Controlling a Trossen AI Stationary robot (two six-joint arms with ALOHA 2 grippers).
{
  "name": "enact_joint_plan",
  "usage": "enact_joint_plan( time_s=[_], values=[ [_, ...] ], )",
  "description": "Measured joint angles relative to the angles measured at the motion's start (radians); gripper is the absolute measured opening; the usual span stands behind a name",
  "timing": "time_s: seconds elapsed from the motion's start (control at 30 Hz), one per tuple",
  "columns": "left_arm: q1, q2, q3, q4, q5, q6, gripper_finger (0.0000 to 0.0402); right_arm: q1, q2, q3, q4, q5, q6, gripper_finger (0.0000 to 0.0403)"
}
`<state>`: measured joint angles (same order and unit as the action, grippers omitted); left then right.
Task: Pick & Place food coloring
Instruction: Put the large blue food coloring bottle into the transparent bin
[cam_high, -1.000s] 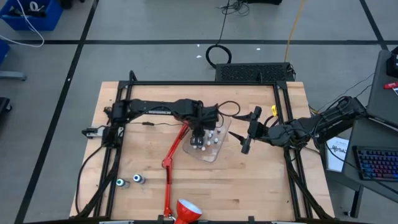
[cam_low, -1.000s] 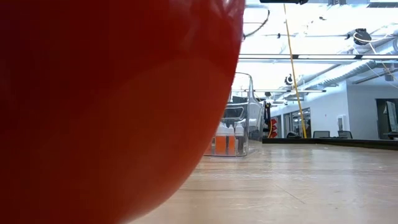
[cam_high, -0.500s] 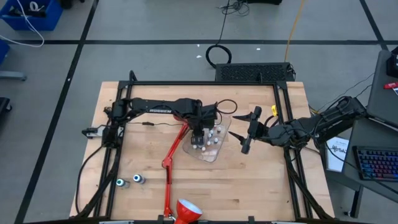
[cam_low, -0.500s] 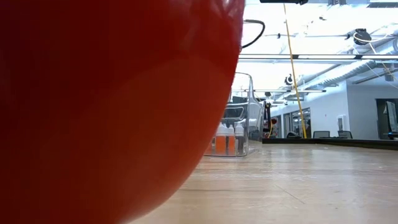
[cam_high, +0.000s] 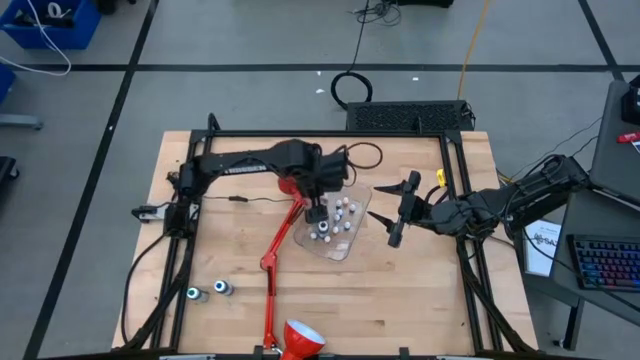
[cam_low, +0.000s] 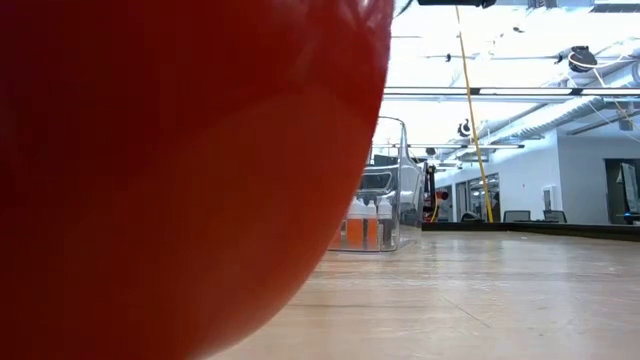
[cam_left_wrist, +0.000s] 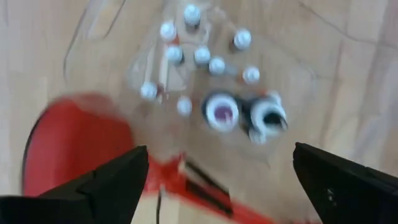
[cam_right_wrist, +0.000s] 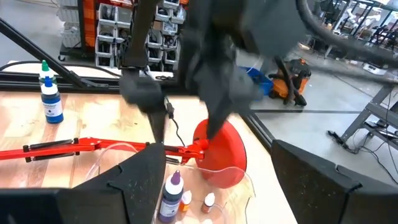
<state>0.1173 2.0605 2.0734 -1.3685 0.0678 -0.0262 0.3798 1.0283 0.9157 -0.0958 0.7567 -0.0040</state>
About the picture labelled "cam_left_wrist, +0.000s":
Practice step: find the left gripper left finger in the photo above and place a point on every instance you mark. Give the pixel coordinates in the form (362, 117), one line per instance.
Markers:
(93, 199)

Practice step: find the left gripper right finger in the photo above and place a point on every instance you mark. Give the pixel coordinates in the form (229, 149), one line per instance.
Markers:
(348, 193)

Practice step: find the red desk lamp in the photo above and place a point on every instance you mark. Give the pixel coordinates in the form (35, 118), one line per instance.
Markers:
(77, 149)

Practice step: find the large black food coloring bottle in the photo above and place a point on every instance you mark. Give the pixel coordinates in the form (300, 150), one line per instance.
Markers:
(267, 116)

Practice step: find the small brown food coloring bottle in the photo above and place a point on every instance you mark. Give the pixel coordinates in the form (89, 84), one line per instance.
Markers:
(184, 105)

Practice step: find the clear plastic bin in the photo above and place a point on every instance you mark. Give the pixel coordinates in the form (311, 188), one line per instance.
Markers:
(124, 62)

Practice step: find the small dark bottle white label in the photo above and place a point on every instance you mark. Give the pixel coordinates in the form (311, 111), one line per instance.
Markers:
(174, 53)
(192, 14)

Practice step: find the small dark food coloring bottle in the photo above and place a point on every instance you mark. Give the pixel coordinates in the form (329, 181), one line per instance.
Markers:
(242, 39)
(202, 55)

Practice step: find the small purple food coloring bottle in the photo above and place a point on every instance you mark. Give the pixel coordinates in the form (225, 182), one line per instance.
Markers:
(216, 65)

